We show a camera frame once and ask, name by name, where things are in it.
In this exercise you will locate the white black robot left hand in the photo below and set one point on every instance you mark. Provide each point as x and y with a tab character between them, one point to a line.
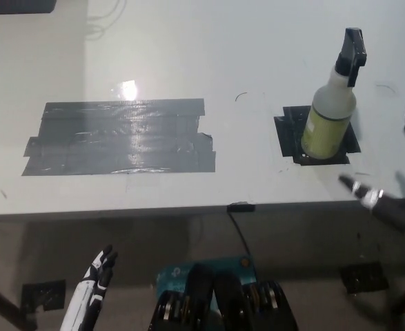
85	296

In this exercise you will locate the spray bottle with black trigger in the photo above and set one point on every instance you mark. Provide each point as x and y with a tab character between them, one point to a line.
326	127

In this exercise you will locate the black tape marked spot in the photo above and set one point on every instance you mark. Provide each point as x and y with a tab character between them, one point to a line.
290	134

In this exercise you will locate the black robot legs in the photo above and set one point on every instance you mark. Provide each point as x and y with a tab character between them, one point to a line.
229	303

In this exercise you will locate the black floor tape patch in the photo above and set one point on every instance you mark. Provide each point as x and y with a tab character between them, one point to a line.
43	294
364	279

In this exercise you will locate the teal router box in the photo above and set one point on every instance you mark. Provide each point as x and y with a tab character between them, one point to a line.
174	274

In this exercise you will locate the small black tape strip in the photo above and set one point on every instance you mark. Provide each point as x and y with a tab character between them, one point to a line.
240	208

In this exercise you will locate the dark flat box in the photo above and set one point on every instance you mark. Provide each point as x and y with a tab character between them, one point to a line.
16	6

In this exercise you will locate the grey duct tape patch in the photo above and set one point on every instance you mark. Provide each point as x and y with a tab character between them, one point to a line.
119	145

